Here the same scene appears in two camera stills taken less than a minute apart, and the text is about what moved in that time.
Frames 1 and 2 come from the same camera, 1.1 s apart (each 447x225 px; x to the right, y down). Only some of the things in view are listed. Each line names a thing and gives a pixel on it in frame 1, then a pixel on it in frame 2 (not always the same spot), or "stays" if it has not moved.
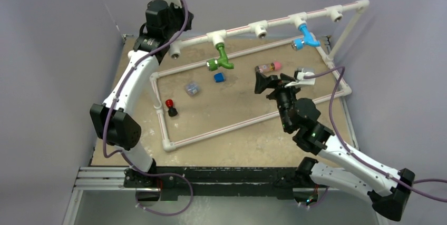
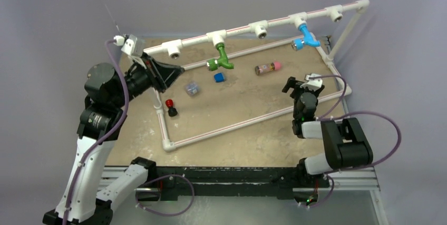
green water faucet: x=213 y=64 stays
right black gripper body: x=284 y=96 → x=297 y=91
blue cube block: x=219 y=77 stays
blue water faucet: x=298 y=45 stays
